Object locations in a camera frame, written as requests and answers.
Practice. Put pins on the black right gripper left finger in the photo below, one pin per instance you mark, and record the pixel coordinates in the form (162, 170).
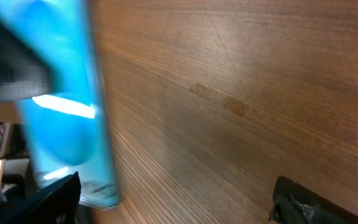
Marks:
(55, 203)

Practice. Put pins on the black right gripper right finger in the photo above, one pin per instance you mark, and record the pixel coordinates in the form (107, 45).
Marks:
(295, 204)

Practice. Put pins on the blue screen smartphone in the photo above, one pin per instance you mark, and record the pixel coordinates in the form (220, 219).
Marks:
(66, 130)

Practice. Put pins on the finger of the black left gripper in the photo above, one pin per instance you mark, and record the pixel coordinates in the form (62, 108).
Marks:
(23, 74)

